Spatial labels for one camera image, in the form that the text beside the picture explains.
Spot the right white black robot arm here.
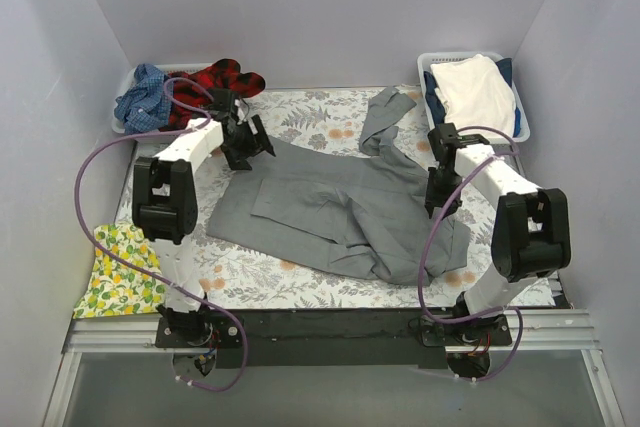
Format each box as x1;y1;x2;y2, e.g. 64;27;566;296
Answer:
422;123;571;345

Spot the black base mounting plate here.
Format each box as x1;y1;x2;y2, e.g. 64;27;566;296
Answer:
155;308;514;369

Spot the white folded shirt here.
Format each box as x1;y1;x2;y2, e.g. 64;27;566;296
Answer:
429;53;518;136

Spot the red black plaid shirt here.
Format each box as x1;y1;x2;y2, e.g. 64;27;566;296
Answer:
162;58;266;131

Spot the blue checked shirt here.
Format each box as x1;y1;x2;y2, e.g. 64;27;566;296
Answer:
114;63;171;135

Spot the aluminium frame rail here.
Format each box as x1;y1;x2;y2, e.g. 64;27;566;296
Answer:
44;309;625;426

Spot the floral patterned table mat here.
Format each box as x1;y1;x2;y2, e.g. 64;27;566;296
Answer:
113;87;556;311

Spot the grey long sleeve shirt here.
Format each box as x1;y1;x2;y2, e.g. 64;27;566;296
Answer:
206;87;471;286

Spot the lemon print cloth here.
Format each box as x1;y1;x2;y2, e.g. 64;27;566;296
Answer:
73;223;166;319

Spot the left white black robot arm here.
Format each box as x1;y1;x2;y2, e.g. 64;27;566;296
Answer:
132;88;275;347

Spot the dark blue folded garment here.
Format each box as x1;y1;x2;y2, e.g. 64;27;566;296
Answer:
422;56;524;138

